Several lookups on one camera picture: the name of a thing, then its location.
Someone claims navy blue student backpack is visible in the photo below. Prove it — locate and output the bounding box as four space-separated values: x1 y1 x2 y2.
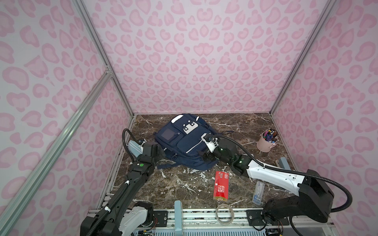
154 114 218 171

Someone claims red rectangular box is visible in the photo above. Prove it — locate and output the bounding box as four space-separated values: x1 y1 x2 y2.
213 171 230 202

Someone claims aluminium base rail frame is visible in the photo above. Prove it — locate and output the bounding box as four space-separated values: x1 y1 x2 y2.
79 207 334 236

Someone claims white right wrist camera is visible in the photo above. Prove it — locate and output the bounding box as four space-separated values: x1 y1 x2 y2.
201 133 219 153

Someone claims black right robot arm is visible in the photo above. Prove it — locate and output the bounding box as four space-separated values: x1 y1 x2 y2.
201 133 352 224

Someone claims teal ruler stand post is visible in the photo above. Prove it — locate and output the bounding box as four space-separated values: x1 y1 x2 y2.
174 200 184 236

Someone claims pink pen holder cup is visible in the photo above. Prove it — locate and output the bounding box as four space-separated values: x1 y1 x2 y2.
257 129 278 153

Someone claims light blue pencil pouch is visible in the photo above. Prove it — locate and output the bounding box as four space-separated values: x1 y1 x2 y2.
128 140 145 159

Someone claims clear tape roll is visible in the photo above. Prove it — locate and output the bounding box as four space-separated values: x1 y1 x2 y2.
215 204 235 225

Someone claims clear plastic pen case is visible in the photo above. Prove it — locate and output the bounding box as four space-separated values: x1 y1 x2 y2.
253 181 265 206

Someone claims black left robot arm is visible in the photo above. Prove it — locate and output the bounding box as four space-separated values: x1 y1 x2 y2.
80 128 165 236

